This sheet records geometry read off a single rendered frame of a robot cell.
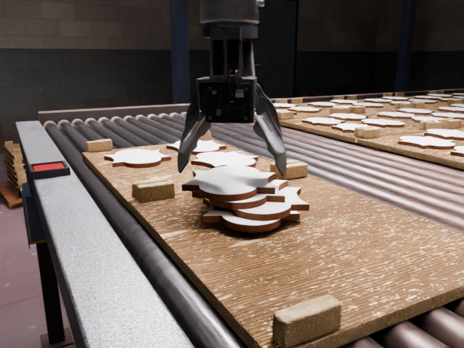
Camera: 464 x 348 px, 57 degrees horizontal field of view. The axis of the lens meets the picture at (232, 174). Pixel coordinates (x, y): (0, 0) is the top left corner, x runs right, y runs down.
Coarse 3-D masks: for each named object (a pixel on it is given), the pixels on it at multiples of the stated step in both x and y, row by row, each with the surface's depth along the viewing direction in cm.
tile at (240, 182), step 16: (208, 176) 63; (224, 176) 63; (240, 176) 63; (256, 176) 63; (272, 176) 64; (208, 192) 56; (224, 192) 55; (240, 192) 55; (256, 192) 58; (272, 192) 58
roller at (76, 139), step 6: (60, 120) 165; (66, 120) 163; (60, 126) 157; (66, 126) 150; (72, 126) 153; (66, 132) 144; (72, 132) 139; (78, 132) 140; (72, 138) 133; (78, 138) 129; (84, 138) 128; (78, 144) 124; (84, 144) 120; (78, 150) 124; (84, 150) 116
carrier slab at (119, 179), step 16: (160, 144) 111; (224, 144) 111; (96, 160) 94; (176, 160) 94; (112, 176) 82; (128, 176) 82; (144, 176) 82; (160, 176) 82; (176, 176) 82; (192, 176) 82; (128, 192) 72; (176, 192) 72; (128, 208) 68
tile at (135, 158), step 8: (120, 152) 97; (128, 152) 97; (136, 152) 97; (144, 152) 97; (152, 152) 97; (112, 160) 92; (120, 160) 90; (128, 160) 90; (136, 160) 90; (144, 160) 90; (152, 160) 90; (160, 160) 91; (168, 160) 94
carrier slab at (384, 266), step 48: (336, 192) 72; (192, 240) 53; (240, 240) 53; (288, 240) 53; (336, 240) 53; (384, 240) 53; (432, 240) 53; (240, 288) 42; (288, 288) 42; (336, 288) 42; (384, 288) 42; (432, 288) 42; (240, 336) 37; (336, 336) 35
